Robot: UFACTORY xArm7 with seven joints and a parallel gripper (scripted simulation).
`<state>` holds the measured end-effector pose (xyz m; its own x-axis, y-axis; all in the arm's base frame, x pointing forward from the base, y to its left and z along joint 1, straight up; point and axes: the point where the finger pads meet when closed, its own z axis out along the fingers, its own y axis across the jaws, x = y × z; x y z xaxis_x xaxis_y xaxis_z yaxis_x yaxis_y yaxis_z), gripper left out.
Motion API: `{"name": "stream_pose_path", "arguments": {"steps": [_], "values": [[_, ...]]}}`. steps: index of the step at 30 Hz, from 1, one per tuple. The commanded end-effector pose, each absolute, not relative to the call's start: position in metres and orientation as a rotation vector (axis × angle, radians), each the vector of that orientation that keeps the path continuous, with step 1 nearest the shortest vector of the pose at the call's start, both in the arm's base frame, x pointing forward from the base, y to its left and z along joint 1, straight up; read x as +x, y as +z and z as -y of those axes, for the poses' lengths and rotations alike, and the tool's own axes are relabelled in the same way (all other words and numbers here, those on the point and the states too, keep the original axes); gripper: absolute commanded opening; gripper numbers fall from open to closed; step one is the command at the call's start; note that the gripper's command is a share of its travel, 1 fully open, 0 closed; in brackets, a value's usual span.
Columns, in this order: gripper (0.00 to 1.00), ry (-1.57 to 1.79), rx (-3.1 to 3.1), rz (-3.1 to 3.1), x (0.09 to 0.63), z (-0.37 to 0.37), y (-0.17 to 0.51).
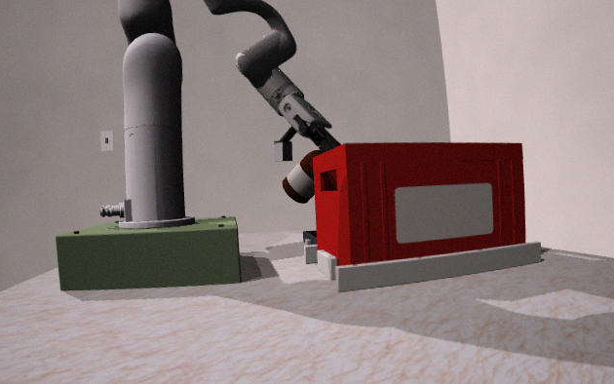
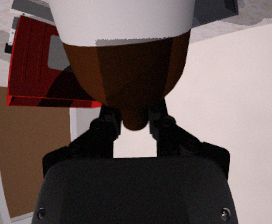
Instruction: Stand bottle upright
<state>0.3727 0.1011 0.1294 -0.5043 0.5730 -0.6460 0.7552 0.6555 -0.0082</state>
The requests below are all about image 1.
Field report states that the red crate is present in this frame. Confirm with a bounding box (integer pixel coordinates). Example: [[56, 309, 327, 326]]
[[315, 142, 525, 266]]

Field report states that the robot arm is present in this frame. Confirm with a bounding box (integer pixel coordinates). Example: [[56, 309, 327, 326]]
[[100, 0, 300, 229]]

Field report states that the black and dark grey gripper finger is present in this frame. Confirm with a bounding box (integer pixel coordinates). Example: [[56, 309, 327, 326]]
[[294, 115, 337, 153], [322, 127, 335, 141]]

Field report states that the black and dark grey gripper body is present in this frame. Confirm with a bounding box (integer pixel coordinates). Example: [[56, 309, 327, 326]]
[[277, 91, 332, 138]]

